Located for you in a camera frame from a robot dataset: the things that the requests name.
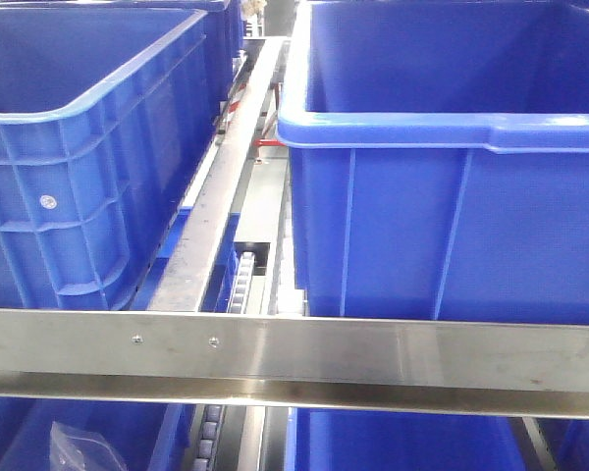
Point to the left blue plastic crate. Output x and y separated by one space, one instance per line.
149 436

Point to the middle blue plastic crate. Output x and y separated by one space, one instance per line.
333 439

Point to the upper steel shelf rail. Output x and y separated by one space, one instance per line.
437 367

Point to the right blue plastic crate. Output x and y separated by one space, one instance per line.
568 442

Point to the steel divider rail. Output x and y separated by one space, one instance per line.
187 275

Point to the upper right blue crate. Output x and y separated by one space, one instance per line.
440 159

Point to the upper left blue crate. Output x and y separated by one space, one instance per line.
104 117

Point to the roller conveyor track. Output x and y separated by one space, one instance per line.
213 416

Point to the blue plastic crate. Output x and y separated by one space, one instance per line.
568 442
149 436
333 439

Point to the clear plastic bag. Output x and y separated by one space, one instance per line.
73 449

